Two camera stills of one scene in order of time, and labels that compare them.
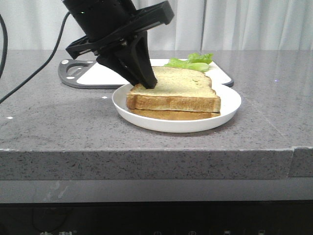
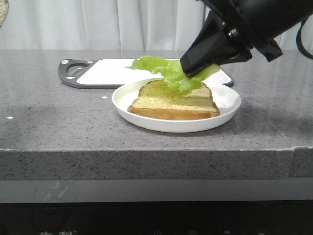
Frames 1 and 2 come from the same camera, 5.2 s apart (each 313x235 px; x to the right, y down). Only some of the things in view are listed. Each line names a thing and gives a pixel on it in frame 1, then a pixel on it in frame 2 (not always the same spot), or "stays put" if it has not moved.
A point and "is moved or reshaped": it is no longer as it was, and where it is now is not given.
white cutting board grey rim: x=88 y=73 stays put
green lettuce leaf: x=194 y=61 is moved or reshaped
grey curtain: x=198 y=25 stays put
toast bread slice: x=177 y=89 to x=4 y=7
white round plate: x=230 y=105 stays put
